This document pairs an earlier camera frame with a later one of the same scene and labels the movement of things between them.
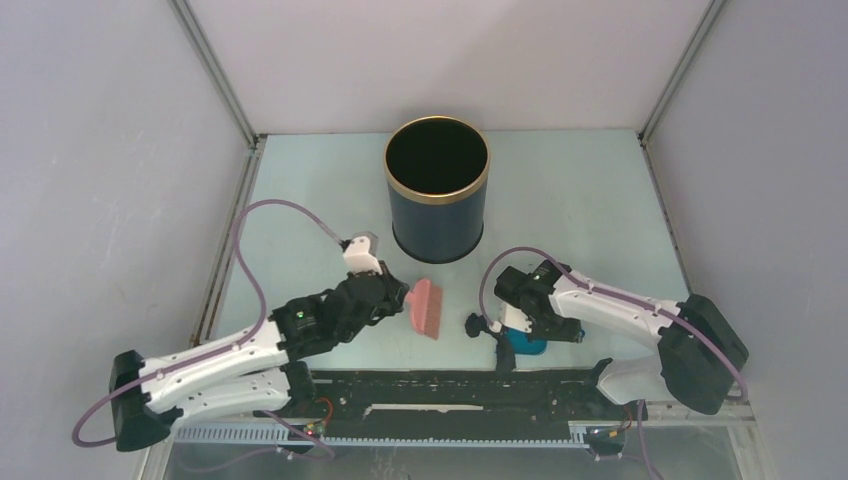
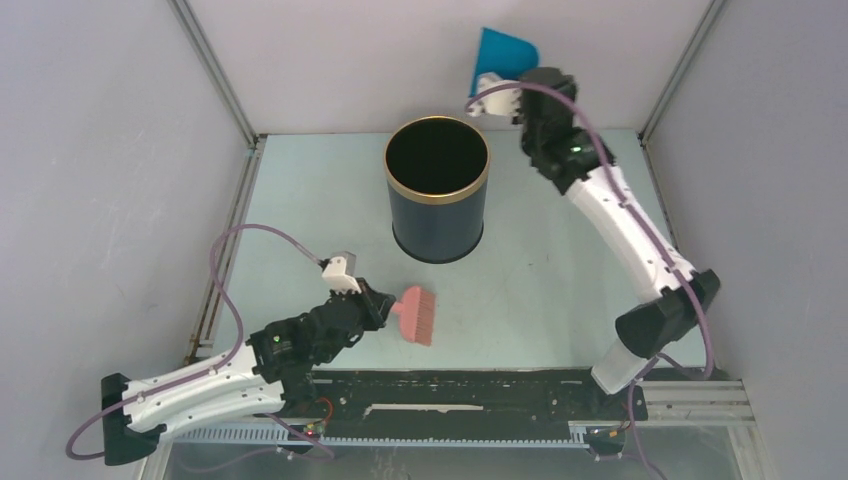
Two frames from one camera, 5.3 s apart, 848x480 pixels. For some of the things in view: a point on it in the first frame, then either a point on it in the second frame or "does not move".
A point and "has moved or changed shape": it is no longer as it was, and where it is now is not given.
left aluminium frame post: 191,32 does not move
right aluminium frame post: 711,14 does not move
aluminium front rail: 676,411 does not move
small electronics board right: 605,433 does not move
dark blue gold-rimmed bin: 437,169 does not move
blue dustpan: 522,345 -> 504,55
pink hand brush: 426,306 has moved or changed shape
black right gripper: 571,331 -> 518,118
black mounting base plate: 454,396 does not move
